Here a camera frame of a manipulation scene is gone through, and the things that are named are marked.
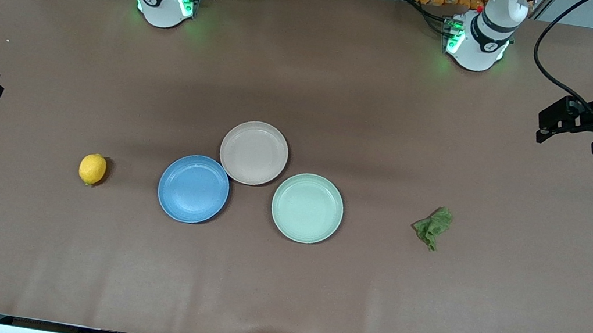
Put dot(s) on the light green round plate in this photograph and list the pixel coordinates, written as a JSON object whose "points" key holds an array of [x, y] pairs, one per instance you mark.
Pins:
{"points": [[307, 208]]}

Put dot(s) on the blue round plate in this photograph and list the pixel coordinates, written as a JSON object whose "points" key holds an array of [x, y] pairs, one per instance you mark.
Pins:
{"points": [[193, 189]]}

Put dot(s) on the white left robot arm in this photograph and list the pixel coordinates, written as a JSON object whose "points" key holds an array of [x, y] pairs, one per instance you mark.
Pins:
{"points": [[479, 47]]}

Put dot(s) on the table cover sheet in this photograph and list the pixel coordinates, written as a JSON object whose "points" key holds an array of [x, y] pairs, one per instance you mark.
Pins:
{"points": [[277, 293]]}

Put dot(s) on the yellow lemon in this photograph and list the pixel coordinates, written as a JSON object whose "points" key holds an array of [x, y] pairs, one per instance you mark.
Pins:
{"points": [[92, 169]]}

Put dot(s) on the beige round plate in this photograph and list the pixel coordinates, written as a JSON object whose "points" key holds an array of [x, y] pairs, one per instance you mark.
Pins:
{"points": [[254, 152]]}

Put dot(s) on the green lettuce leaf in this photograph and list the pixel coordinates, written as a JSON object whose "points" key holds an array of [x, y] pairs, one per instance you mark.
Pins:
{"points": [[433, 227]]}

